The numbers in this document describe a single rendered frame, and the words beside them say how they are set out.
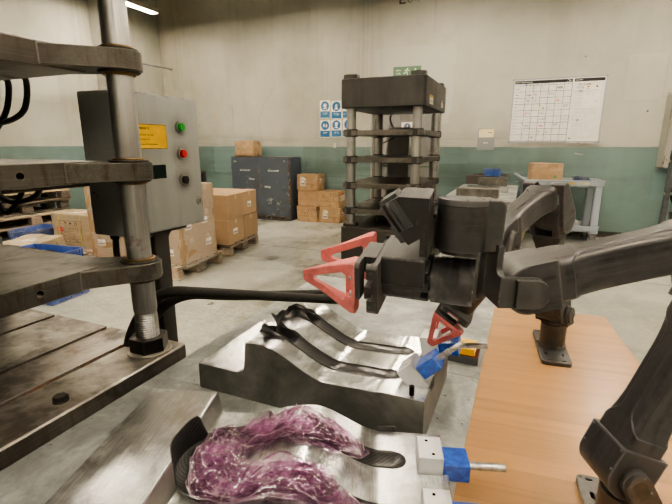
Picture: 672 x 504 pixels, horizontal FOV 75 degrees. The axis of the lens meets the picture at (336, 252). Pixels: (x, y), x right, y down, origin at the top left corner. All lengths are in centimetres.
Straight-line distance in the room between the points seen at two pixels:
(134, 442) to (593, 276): 65
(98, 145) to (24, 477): 84
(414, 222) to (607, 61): 698
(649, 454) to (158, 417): 69
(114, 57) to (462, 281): 92
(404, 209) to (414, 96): 431
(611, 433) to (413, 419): 31
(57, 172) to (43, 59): 24
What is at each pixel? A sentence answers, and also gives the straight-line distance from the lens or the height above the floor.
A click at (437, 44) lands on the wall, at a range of 755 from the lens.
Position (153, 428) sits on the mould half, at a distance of 76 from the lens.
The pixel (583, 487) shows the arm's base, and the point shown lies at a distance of 86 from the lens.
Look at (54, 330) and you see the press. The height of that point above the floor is 79.
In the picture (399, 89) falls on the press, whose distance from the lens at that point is 483.
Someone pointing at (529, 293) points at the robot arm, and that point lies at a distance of 52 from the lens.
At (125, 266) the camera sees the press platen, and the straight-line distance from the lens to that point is 119.
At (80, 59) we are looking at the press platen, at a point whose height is 151.
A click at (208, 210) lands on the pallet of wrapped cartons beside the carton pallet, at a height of 64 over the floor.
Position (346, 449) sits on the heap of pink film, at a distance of 72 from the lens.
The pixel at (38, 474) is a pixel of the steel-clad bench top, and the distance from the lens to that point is 94.
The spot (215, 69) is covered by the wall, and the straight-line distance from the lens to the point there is 925.
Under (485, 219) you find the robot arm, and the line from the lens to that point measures 51.
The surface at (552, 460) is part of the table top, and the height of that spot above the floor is 80.
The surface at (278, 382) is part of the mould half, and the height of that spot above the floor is 86.
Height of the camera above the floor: 133
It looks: 14 degrees down
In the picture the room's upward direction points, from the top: straight up
